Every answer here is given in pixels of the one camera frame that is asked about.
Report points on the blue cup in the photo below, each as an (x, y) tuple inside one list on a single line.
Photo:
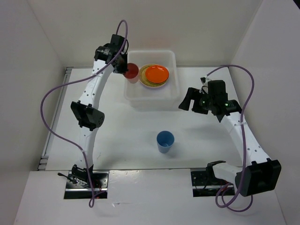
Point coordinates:
[(165, 141)]

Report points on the green plate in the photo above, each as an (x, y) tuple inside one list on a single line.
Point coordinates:
[(158, 84)]

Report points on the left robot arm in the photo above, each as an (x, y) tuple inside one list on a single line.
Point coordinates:
[(110, 58)]

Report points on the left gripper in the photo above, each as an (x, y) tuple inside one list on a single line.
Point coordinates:
[(124, 69)]

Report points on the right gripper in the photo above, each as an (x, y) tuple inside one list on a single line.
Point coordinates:
[(192, 93)]

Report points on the beige plate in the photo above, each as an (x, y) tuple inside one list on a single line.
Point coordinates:
[(153, 75)]

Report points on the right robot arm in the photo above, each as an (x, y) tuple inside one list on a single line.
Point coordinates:
[(259, 173)]

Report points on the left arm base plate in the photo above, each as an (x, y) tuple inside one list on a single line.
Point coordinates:
[(76, 189)]

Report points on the round bamboo mat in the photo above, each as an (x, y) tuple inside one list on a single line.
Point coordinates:
[(142, 76)]

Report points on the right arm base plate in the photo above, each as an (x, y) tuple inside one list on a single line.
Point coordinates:
[(202, 185)]

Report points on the purple plate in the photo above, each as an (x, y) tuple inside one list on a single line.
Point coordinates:
[(151, 87)]

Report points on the white plastic bin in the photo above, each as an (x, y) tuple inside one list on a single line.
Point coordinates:
[(163, 98)]

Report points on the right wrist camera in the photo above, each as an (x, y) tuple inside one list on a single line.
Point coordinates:
[(204, 80)]

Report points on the pink cup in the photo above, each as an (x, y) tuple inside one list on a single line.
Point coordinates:
[(132, 73)]

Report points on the orange plate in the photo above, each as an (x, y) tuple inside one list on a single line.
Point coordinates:
[(157, 74)]

